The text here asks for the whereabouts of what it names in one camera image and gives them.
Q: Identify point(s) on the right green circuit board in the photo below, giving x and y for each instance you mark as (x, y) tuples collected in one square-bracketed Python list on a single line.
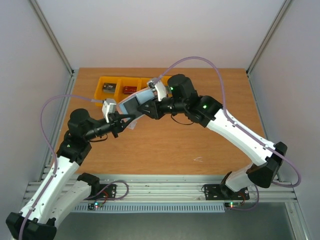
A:
[(232, 204)]

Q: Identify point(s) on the left green circuit board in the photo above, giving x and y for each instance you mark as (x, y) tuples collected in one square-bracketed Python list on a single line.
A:
[(95, 205)]

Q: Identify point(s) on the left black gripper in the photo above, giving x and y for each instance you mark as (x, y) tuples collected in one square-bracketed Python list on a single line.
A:
[(117, 124)]

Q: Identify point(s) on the yellow bin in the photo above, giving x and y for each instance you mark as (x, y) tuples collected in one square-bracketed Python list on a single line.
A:
[(165, 79), (143, 83), (99, 94), (124, 81)]

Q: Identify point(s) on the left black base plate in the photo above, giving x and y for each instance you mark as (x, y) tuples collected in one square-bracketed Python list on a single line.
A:
[(104, 192)]

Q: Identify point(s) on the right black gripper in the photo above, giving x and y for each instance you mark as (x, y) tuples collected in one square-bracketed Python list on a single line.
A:
[(155, 108)]

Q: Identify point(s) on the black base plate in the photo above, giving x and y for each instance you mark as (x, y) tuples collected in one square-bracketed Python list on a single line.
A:
[(104, 192), (220, 192)]

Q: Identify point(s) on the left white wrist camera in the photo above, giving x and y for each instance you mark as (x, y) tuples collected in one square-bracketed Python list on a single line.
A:
[(108, 107)]

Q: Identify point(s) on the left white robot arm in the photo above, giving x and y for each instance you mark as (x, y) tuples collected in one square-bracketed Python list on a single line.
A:
[(40, 218)]

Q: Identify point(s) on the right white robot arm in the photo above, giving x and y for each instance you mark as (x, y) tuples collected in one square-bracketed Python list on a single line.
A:
[(265, 155)]

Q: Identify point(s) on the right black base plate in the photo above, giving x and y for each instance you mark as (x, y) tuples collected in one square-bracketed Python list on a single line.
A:
[(220, 192)]

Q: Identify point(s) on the grey slotted cable duct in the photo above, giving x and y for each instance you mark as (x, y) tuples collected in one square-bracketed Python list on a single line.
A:
[(147, 207)]

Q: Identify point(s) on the red card stack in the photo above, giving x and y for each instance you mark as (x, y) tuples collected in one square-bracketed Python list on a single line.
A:
[(128, 90)]

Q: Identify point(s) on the green circuit board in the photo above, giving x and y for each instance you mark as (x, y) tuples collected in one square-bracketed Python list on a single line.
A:
[(95, 205), (232, 204)]

